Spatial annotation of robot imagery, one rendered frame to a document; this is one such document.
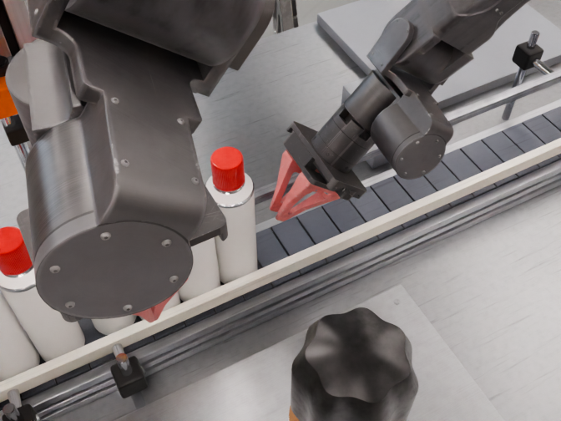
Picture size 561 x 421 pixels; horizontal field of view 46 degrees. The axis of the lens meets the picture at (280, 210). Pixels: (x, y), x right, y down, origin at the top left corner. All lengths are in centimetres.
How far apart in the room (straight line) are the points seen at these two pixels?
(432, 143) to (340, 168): 12
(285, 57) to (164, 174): 97
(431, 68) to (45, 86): 49
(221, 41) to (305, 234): 60
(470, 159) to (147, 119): 77
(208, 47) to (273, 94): 84
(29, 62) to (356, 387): 27
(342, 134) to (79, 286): 51
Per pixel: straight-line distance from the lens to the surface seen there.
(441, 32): 68
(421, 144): 67
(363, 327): 45
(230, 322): 81
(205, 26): 27
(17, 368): 77
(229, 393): 75
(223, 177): 66
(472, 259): 93
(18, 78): 31
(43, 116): 28
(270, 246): 85
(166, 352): 80
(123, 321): 78
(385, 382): 43
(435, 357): 79
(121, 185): 22
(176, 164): 24
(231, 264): 77
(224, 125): 107
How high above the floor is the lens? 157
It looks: 51 degrees down
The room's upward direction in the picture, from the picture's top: straight up
